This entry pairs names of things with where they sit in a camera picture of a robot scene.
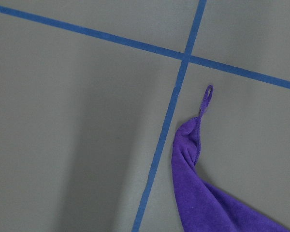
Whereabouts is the purple towel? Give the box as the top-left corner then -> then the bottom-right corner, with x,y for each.
171,85 -> 288,232

